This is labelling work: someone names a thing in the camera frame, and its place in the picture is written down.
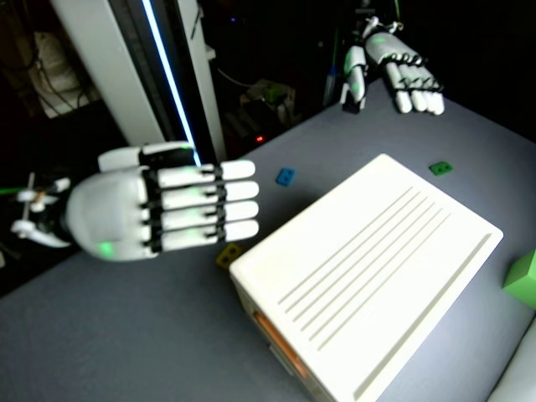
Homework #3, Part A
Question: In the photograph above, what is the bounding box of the grey hanging tube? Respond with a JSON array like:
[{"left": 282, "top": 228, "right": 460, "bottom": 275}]
[{"left": 322, "top": 69, "right": 341, "bottom": 109}]

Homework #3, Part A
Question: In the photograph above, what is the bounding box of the small green box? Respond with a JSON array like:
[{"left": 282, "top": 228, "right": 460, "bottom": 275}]
[{"left": 263, "top": 83, "right": 291, "bottom": 102}]

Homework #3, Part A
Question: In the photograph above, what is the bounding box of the black device with red light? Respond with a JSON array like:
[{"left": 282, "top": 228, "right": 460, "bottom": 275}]
[{"left": 221, "top": 104, "right": 276, "bottom": 148}]

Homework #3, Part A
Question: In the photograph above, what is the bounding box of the white toy cabinet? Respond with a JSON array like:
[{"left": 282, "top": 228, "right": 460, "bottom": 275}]
[{"left": 229, "top": 152, "right": 504, "bottom": 402}]

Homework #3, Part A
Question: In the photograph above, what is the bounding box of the small yellow block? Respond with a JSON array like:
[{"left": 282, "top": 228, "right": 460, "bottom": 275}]
[{"left": 215, "top": 243, "right": 244, "bottom": 269}]

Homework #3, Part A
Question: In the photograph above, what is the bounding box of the large light green block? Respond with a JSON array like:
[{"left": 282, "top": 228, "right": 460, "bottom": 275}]
[{"left": 502, "top": 249, "right": 536, "bottom": 311}]

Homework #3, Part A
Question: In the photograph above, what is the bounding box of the white column with light strip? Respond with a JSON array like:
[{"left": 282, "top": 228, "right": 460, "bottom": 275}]
[{"left": 49, "top": 0, "right": 228, "bottom": 168}]

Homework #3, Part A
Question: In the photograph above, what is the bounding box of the white bag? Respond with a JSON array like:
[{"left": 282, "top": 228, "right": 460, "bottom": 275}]
[{"left": 31, "top": 31, "right": 100, "bottom": 121}]

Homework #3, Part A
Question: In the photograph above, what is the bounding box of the grey table cloth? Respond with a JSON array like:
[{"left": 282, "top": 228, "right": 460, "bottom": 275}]
[{"left": 0, "top": 79, "right": 536, "bottom": 402}]

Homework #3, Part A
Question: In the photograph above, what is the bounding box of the orange cabinet side handle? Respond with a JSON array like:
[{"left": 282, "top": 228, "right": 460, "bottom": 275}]
[{"left": 253, "top": 312, "right": 309, "bottom": 378}]

